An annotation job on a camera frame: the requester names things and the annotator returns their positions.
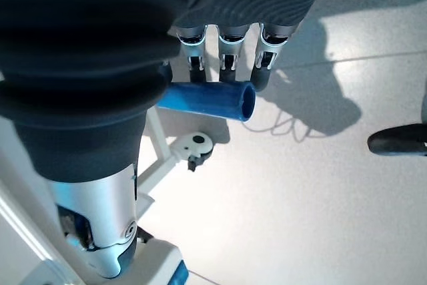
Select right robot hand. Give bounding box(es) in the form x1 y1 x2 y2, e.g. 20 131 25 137
0 0 338 280

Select blue bed crank handle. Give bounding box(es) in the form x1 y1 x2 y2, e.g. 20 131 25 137
155 80 257 123

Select white bed caster wheel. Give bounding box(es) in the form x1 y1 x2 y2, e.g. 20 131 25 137
175 132 214 173

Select dark left robot foot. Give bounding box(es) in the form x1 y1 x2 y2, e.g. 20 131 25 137
366 123 427 157

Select white hospital bed frame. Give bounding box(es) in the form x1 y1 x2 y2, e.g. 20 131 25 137
0 71 201 285

